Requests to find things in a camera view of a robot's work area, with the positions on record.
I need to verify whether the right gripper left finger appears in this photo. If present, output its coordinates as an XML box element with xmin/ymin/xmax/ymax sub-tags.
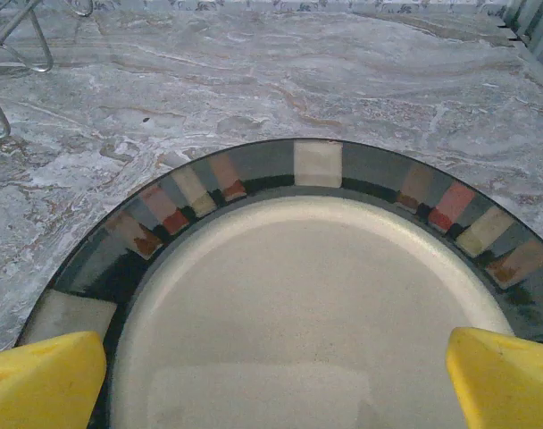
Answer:
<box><xmin>0</xmin><ymin>330</ymin><xmax>107</xmax><ymax>429</ymax></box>

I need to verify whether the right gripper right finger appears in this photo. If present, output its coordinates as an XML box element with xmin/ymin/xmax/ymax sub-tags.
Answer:
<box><xmin>446</xmin><ymin>326</ymin><xmax>543</xmax><ymax>429</ymax></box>

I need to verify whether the black plate with patchwork rim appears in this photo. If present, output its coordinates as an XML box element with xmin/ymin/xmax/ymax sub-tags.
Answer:
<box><xmin>14</xmin><ymin>138</ymin><xmax>543</xmax><ymax>429</ymax></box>

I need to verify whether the wire dish rack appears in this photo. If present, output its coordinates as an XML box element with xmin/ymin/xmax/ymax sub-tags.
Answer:
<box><xmin>0</xmin><ymin>0</ymin><xmax>94</xmax><ymax>139</ymax></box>

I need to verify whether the aluminium side frame rail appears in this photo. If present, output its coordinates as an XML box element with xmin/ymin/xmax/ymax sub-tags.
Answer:
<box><xmin>498</xmin><ymin>0</ymin><xmax>543</xmax><ymax>80</ymax></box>

